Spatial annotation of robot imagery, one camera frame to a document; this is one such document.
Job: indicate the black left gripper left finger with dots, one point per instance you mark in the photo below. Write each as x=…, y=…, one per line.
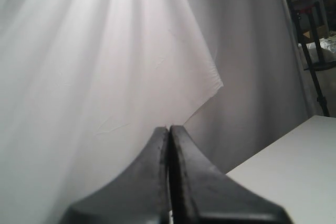
x=138, y=195

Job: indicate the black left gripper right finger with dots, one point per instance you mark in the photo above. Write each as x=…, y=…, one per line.
x=200, y=193

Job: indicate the grey fabric backdrop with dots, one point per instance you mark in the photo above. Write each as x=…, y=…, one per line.
x=85, y=82

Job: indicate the background shelf with clutter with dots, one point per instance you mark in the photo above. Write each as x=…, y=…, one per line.
x=317, y=22

